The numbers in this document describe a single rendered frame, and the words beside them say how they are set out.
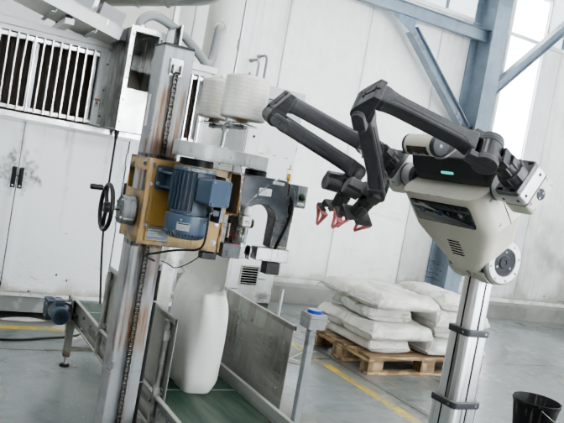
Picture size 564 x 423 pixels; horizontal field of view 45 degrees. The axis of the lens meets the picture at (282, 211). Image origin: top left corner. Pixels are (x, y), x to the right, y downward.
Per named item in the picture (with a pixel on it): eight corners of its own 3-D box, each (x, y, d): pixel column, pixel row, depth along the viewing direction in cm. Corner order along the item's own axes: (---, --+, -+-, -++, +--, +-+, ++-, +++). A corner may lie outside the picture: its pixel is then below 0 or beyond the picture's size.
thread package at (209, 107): (237, 123, 266) (245, 80, 266) (204, 117, 260) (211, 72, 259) (223, 123, 279) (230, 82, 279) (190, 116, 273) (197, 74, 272)
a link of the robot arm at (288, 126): (276, 110, 229) (268, 102, 239) (267, 123, 230) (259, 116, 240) (371, 171, 247) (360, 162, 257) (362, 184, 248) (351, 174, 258)
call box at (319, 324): (325, 331, 273) (328, 315, 273) (308, 330, 269) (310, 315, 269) (315, 325, 280) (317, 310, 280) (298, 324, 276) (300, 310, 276)
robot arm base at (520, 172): (517, 162, 207) (496, 193, 205) (503, 145, 204) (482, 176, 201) (540, 164, 200) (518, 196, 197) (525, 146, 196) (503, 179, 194)
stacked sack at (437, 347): (488, 362, 571) (492, 344, 570) (427, 360, 539) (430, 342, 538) (453, 347, 609) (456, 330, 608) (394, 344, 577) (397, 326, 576)
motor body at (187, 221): (211, 243, 238) (223, 172, 237) (169, 238, 231) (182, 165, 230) (195, 236, 251) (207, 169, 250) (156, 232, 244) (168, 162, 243)
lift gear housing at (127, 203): (134, 227, 250) (139, 196, 249) (119, 225, 247) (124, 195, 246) (127, 222, 259) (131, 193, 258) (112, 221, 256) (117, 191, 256)
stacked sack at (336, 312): (404, 330, 577) (407, 314, 577) (342, 328, 541) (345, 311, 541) (372, 317, 613) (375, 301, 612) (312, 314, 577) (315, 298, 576)
